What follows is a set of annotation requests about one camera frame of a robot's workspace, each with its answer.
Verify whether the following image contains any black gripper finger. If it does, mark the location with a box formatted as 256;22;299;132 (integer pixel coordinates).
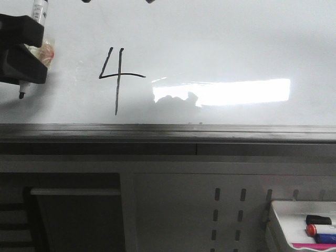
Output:
1;44;48;85
1;14;44;51

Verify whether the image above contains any white black-tipped whiteboard marker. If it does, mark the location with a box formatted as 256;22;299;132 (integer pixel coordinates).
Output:
18;0;56;100

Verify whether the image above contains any grey aluminium whiteboard tray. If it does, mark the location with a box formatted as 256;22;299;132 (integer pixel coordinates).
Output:
1;123;335;157

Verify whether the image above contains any white glossy whiteboard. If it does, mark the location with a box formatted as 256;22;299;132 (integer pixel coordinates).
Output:
1;1;335;126

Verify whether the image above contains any dark grey cabinet box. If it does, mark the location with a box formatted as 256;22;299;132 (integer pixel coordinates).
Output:
23;187;126;251

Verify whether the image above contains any white slotted pegboard panel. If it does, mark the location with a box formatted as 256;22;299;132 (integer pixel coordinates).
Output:
133;173;335;251

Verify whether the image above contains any white plastic storage bin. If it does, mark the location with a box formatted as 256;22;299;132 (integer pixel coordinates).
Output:
265;201;335;251

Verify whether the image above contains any black marker cap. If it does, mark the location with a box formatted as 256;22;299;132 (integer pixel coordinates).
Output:
306;215;332;225

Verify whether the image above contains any red capped marker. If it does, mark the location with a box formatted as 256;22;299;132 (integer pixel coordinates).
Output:
306;224;336;237

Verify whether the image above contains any blue marker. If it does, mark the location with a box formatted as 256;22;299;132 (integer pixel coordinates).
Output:
314;234;336;244

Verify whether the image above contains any pink white eraser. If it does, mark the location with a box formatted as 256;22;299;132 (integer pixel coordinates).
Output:
290;243;335;251

